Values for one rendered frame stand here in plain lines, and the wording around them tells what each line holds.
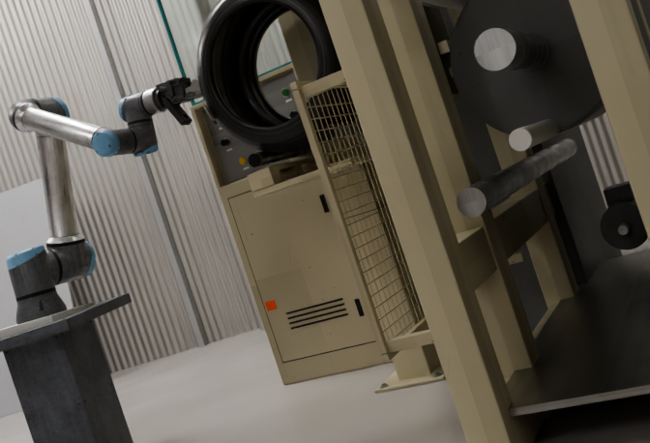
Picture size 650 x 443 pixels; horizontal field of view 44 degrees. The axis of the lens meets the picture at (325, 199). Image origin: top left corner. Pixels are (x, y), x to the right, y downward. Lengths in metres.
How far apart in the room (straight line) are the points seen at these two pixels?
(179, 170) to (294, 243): 2.44
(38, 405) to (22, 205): 2.87
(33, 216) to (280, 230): 2.87
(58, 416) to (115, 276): 2.79
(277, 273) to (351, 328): 0.40
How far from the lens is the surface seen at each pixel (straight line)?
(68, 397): 3.21
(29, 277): 3.26
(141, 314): 5.90
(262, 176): 2.56
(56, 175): 3.34
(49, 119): 3.09
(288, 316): 3.43
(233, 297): 5.63
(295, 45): 2.89
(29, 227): 5.91
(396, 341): 1.93
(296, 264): 3.35
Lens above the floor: 0.72
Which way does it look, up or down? level
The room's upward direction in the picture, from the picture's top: 19 degrees counter-clockwise
